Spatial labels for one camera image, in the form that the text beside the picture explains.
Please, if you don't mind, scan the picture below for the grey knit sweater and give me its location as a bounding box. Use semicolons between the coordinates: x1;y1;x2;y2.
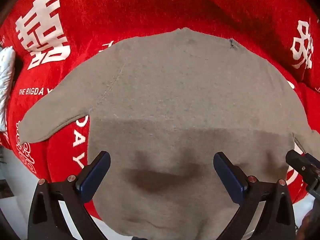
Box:
18;28;319;239

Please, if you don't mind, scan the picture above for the person's right hand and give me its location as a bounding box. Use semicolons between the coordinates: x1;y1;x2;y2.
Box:
296;206;319;240

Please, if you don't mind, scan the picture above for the white quilted pillow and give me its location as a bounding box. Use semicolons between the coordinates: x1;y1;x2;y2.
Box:
0;46;16;132

